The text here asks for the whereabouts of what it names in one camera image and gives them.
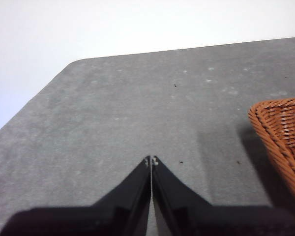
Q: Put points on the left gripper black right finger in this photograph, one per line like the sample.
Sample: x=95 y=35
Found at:
x=199 y=218

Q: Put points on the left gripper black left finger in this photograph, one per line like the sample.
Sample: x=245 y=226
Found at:
x=100 y=218

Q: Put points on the brown woven wicker basket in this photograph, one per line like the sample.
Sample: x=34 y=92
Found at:
x=280 y=123

